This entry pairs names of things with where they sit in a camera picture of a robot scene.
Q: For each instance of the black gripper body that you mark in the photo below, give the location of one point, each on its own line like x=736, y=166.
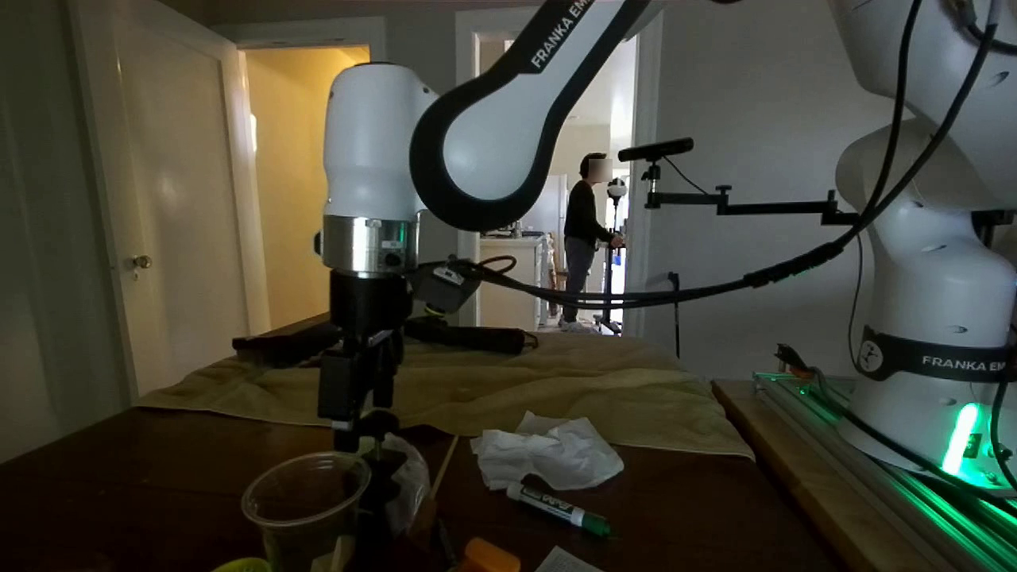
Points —
x=370, y=304

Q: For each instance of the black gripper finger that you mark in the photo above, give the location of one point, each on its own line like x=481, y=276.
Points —
x=384, y=382
x=337, y=393

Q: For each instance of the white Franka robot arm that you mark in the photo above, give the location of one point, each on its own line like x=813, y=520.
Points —
x=931, y=296

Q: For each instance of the black keyboard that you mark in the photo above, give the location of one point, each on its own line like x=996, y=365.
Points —
x=281, y=342

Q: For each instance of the clear plastic bag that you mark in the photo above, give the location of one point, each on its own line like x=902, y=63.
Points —
x=415, y=481

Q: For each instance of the thin wooden stick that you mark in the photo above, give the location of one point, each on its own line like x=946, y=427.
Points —
x=447, y=471

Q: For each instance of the clear plastic cup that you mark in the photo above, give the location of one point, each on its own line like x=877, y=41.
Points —
x=295, y=520

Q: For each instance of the white kitchen counter cabinet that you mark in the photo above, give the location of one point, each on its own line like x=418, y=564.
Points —
x=518, y=304

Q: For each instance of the white crumpled tissue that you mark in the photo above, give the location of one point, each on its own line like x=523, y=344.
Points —
x=550, y=449

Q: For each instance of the yellow-green ball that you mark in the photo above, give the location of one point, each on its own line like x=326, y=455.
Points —
x=241, y=564

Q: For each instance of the orange block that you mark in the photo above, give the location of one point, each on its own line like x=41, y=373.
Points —
x=490, y=556

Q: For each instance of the white marker with green cap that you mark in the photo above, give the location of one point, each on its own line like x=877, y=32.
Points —
x=550, y=506

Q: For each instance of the beige towel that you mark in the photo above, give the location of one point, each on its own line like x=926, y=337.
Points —
x=591, y=393

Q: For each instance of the white room door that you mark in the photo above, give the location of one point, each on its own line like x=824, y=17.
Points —
x=178, y=212

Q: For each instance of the person in dark top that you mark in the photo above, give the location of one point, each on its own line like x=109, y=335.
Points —
x=582, y=219

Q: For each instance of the metal door knob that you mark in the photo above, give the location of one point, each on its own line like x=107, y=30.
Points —
x=136, y=261

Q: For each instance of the small white card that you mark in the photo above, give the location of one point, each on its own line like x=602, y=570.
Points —
x=562, y=561

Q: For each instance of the wooden base board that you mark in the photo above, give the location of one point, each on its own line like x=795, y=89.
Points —
x=804, y=466

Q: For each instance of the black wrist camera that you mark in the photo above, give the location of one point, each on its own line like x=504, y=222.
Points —
x=447, y=287

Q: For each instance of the aluminium rail with green light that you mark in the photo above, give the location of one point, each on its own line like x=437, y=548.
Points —
x=822, y=401

